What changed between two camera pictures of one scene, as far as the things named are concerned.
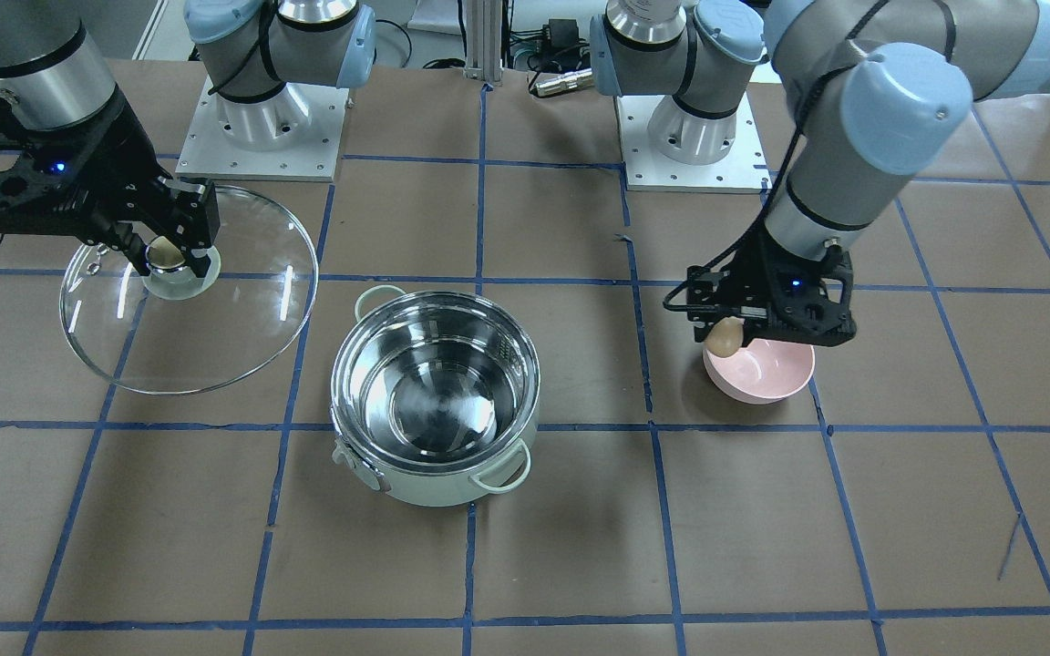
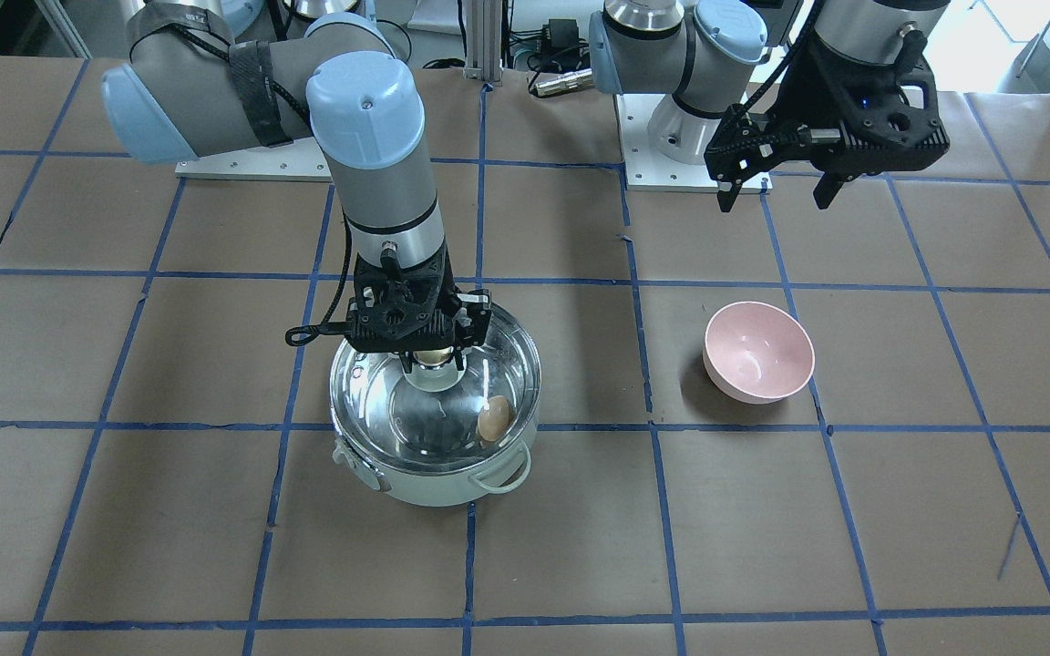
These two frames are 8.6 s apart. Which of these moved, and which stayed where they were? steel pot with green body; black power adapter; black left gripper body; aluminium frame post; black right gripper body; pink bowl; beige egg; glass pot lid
Moved: beige egg; glass pot lid; black right gripper body; black left gripper body
Stayed: aluminium frame post; steel pot with green body; pink bowl; black power adapter
